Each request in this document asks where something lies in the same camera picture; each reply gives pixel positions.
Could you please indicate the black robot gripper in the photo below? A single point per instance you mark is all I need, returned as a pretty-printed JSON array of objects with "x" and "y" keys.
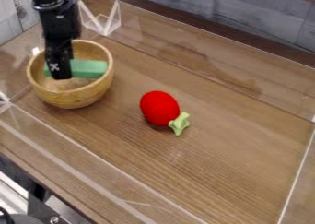
[{"x": 62, "y": 27}]

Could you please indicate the green rectangular block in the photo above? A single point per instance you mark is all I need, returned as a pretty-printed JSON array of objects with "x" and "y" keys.
[{"x": 82, "y": 69}]

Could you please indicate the light wooden bowl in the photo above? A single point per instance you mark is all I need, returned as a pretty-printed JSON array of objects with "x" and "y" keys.
[{"x": 78, "y": 92}]

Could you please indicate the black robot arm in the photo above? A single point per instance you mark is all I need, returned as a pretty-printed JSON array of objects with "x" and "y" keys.
[{"x": 62, "y": 28}]

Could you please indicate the red plush strawberry toy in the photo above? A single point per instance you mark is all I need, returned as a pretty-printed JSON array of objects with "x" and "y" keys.
[{"x": 162, "y": 111}]

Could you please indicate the clear acrylic corner bracket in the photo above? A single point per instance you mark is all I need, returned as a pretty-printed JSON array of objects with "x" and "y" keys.
[{"x": 102, "y": 24}]

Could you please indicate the clear acrylic enclosure wall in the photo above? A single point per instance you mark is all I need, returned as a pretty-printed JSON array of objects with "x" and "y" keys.
[{"x": 239, "y": 168}]

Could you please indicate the black metal table bracket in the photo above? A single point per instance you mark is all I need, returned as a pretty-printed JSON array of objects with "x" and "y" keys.
[{"x": 39, "y": 210}]

